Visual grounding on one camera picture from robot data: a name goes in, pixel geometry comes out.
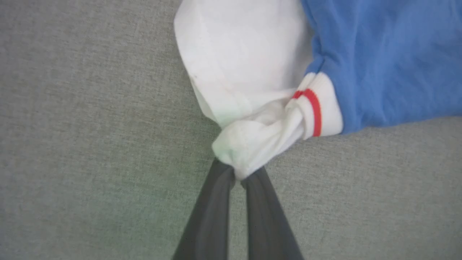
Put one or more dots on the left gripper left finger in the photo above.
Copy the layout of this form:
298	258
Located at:
209	224

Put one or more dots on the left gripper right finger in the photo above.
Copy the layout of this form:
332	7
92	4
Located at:
267	224

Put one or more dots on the blue white red-striped garment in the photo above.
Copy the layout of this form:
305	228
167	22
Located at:
379	61

